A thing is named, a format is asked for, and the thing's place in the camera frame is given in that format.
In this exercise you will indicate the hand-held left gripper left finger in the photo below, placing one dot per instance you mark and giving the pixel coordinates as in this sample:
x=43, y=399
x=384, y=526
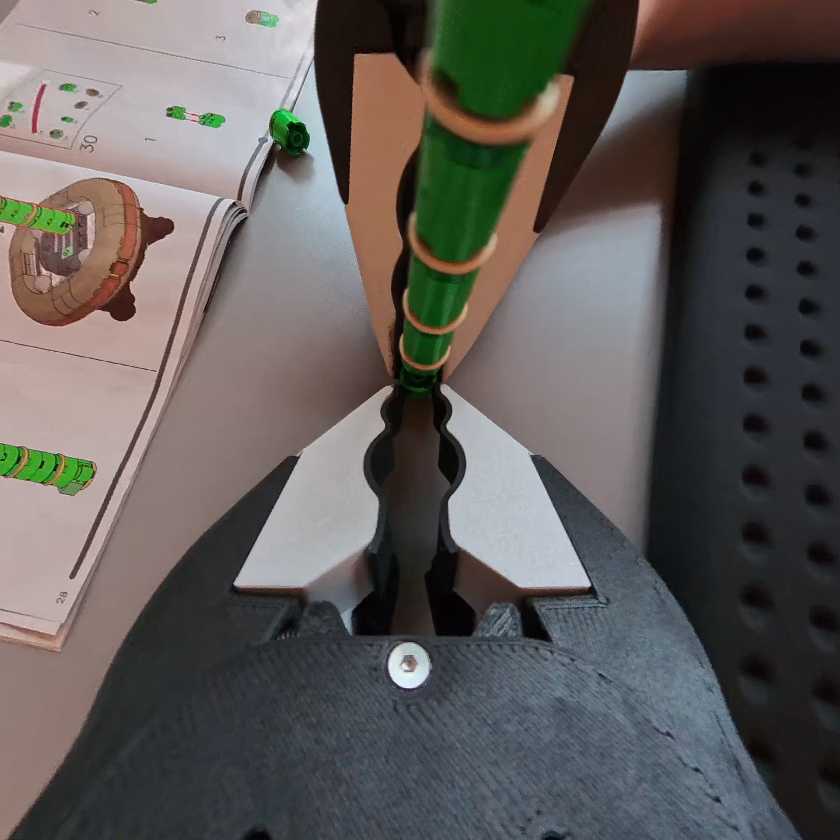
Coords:
x=315, y=512

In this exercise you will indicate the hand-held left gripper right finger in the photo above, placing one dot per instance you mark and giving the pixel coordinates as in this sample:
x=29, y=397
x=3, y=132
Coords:
x=512, y=512

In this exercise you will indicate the small green round brick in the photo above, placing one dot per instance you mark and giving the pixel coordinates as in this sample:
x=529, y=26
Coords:
x=289, y=131

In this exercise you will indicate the brick model instruction booklet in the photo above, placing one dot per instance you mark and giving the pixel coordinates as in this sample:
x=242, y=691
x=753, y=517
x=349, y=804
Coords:
x=98, y=394

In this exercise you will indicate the grey desk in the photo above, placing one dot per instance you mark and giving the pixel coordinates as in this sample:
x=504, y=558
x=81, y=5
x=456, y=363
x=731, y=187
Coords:
x=295, y=328

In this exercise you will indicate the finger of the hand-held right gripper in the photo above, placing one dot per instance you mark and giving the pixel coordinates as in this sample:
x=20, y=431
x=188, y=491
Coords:
x=380, y=197
x=515, y=229

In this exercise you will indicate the green brick bamboo stalk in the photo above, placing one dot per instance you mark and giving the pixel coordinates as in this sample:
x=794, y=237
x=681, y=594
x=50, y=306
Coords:
x=472, y=164

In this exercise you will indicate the black perforated plastic panel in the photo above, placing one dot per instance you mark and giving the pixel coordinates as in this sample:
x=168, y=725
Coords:
x=754, y=394

